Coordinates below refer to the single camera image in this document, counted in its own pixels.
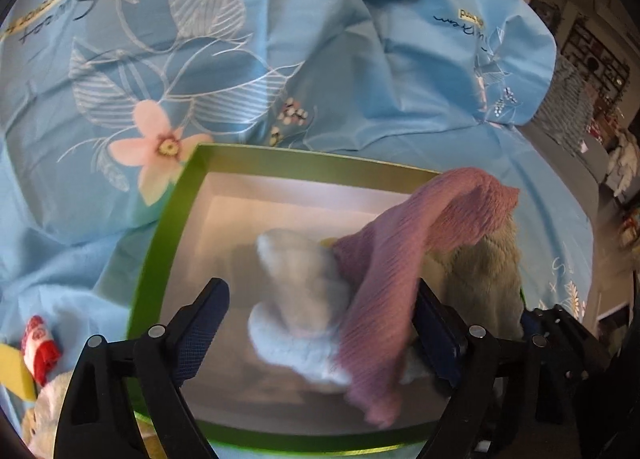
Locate pale green quilted cloth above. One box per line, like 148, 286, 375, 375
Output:
425, 216, 526, 340

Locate light blue plush sock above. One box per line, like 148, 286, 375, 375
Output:
247, 229, 361, 388

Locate purple knitted cloth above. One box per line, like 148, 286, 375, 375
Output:
332, 168, 521, 430

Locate red and white sock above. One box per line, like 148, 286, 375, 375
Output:
20, 315, 63, 385

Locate green cardboard box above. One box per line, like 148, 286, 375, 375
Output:
127, 143, 527, 455

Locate grey sofa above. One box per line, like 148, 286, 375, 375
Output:
522, 56, 603, 300

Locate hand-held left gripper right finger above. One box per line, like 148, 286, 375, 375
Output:
411, 279, 573, 459

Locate blue floral bedsheet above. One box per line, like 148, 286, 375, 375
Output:
0, 0, 596, 459

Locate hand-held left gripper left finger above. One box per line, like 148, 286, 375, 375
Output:
54, 277, 231, 459

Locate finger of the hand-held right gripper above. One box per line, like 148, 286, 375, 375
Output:
520, 306, 568, 355

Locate dark wall shelf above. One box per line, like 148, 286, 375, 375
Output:
560, 16, 632, 92

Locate yellow sponge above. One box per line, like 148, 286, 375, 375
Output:
0, 343, 39, 402

